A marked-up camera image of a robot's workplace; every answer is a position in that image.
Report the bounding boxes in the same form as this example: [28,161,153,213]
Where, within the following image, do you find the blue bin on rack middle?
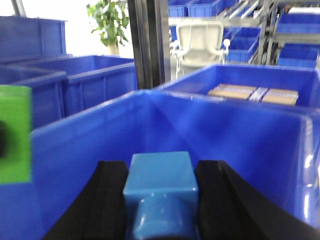
[222,27,261,63]

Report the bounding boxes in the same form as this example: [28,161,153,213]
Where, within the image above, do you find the near blue plastic bin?
[0,90,320,240]

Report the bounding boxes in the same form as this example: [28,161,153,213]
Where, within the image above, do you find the blue plastic bin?
[12,55,138,117]
[0,90,320,240]

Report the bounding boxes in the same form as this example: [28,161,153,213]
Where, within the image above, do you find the tall blue bin far left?
[0,16,67,63]

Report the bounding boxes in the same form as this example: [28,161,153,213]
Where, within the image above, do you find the light blue toy block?
[123,151,199,240]

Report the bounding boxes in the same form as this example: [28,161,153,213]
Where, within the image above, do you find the blue bin on rack right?
[277,43,320,69]

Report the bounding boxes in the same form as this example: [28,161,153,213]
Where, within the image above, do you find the left blue plastic bin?
[12,55,138,117]

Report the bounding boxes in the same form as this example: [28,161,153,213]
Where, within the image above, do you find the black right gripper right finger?
[195,160,320,240]

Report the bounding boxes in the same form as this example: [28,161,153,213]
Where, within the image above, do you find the green label on bin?
[0,85,32,185]

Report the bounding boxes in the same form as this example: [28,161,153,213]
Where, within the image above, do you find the metal shelving rack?
[168,0,320,64]

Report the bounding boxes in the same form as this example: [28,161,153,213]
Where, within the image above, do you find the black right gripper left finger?
[43,160,128,240]

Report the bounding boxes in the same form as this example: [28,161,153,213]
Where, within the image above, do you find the blue bin on rack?
[222,27,261,63]
[277,43,320,69]

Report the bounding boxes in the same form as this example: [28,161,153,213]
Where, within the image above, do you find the blue bin with cardboard boxes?
[155,64,320,109]

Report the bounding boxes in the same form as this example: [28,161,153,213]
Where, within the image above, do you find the green potted plant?
[86,0,130,47]

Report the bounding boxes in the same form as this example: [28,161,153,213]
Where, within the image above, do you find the cardboard packs in bin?
[207,84,299,106]

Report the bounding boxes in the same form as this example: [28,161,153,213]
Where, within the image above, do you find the white mesh office chair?
[172,20,231,77]

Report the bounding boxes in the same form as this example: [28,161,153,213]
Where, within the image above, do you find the black metal pillar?
[127,0,171,90]

